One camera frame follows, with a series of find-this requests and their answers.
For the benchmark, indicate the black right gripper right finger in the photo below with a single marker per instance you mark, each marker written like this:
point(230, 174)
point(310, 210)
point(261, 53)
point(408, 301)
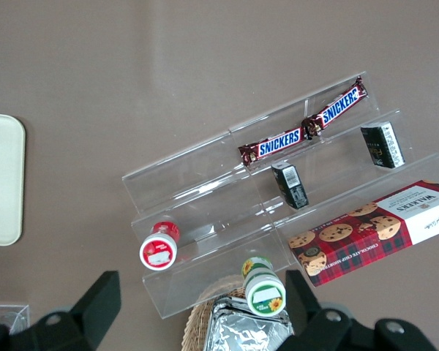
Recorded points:
point(307, 311)

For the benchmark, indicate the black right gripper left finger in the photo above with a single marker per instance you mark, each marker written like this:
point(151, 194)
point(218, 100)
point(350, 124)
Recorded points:
point(95, 307)

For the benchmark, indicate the foil-wrapped sandwich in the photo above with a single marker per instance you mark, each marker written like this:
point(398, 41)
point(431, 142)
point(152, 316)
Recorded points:
point(241, 329)

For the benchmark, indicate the woven wicker basket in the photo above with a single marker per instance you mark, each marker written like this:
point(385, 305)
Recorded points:
point(197, 325)

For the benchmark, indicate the cream plastic tray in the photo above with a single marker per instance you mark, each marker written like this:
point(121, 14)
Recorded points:
point(1, 179)

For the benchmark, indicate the green sunflower lidded cup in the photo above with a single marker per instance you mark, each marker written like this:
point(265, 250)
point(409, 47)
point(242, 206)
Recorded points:
point(264, 292)

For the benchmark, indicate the red lidded small cup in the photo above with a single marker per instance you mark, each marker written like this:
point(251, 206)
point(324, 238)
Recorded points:
point(159, 248)

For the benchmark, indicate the clear plastic container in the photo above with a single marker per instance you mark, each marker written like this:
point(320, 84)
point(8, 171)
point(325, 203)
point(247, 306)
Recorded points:
point(3, 316)

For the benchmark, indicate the Walkers red tartan cookie box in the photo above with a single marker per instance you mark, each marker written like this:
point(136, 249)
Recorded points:
point(369, 234)

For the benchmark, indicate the small black barcode box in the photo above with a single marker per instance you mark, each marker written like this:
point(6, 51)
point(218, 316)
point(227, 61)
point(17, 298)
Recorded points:
point(290, 184)

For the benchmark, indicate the clear acrylic stepped riser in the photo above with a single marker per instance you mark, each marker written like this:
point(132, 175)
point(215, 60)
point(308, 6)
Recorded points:
point(336, 172)
point(205, 204)

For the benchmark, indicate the Snickers chocolate bar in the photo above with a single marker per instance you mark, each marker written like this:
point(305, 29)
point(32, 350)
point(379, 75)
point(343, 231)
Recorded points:
point(278, 142)
point(338, 108)

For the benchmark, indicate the small black gold-print box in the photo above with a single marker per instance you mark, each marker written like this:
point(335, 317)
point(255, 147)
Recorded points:
point(382, 144)

